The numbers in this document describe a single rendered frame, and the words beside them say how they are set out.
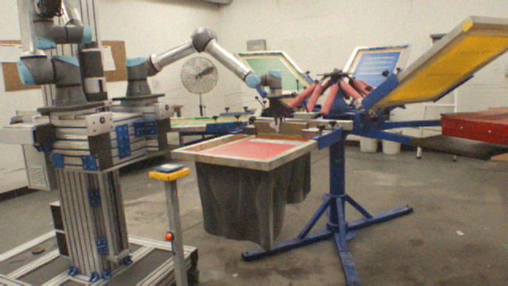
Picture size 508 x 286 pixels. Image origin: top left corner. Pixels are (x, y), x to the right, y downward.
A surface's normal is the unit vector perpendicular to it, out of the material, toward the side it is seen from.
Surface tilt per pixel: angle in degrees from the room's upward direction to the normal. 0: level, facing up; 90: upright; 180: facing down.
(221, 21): 90
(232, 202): 92
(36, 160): 90
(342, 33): 90
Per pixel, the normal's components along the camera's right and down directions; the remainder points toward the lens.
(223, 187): -0.54, 0.24
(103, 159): 0.92, 0.03
